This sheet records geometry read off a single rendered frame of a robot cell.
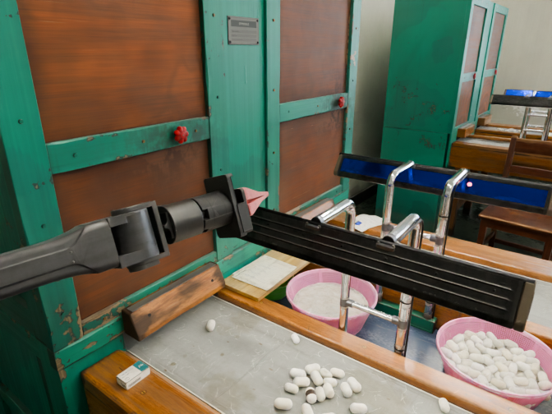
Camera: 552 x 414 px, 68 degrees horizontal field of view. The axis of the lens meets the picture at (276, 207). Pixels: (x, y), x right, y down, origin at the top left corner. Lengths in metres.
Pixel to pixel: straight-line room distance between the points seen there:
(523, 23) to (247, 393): 5.23
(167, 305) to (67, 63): 0.59
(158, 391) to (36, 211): 0.44
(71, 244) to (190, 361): 0.59
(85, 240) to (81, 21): 0.50
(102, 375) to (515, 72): 5.31
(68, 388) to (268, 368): 0.44
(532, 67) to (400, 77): 2.44
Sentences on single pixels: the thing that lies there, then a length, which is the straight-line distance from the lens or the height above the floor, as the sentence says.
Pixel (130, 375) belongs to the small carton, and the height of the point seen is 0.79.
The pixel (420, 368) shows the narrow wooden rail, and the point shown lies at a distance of 1.04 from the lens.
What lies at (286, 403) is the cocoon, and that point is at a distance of 0.92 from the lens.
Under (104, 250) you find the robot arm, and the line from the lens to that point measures 0.55.
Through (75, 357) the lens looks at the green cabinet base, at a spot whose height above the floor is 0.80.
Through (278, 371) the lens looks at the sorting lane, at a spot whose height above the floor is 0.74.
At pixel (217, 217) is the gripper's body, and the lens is 0.63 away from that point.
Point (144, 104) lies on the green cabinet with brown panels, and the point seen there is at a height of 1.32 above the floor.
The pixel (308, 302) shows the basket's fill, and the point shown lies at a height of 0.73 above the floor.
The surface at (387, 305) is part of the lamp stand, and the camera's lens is 1.31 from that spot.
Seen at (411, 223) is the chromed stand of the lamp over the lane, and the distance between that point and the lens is 0.84.
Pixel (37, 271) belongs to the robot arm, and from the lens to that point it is 0.53.
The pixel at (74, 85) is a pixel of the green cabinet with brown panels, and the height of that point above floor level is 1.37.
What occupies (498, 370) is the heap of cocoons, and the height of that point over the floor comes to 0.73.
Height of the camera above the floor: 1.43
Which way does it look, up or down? 21 degrees down
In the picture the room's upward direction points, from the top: straight up
